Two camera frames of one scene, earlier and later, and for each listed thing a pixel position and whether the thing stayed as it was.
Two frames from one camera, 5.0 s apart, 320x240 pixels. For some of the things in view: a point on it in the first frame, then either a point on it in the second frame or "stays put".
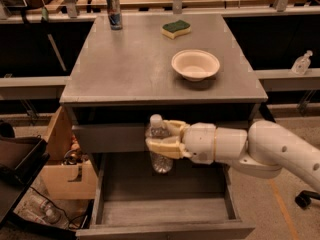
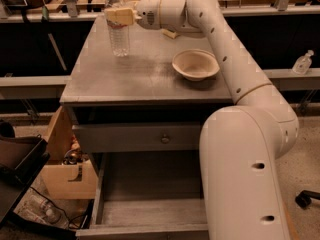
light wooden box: x=69 y=173 stays put
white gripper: x=199 y=142 -> x=148 y=13
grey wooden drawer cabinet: x=116 y=81 stays put
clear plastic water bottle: x=156 y=130 -> x=118 y=33
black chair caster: x=303 y=199 stays put
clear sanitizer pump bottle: x=302 y=63 stays put
